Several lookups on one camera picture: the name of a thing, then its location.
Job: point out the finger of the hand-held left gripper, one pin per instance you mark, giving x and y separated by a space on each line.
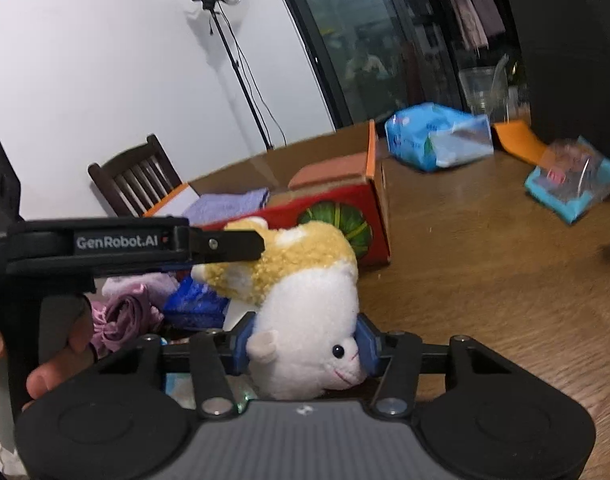
230 246

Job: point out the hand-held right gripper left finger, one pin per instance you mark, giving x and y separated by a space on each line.
242 352

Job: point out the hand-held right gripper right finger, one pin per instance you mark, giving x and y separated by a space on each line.
367 352

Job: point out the yellow and white plush hamster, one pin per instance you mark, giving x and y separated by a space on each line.
305 300

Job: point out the orange and red cardboard box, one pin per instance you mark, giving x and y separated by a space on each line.
335 200

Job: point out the person's left hand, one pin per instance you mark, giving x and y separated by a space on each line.
60 365

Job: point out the purple towel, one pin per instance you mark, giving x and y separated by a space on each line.
225 205

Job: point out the blue and white packet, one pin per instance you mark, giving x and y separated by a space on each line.
195 305

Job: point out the pink satin cloth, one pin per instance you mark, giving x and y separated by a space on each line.
130 315

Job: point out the dark wooden slatted chair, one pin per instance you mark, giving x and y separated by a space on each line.
135 175

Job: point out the brick red sponge block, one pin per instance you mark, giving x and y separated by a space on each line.
330 170

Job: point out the black light stand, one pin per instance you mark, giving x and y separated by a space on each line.
241 77

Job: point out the light blue tissue pack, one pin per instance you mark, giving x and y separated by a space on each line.
425 132

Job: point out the sliding glass door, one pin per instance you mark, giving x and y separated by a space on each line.
360 35

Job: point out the orange envelope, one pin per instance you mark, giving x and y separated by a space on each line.
517 140

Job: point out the blue box with clear lid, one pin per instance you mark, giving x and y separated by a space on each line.
570 185

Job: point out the clear glass cup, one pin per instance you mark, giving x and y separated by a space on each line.
477 92

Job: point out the hanging clothes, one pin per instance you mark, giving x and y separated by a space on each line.
467 5

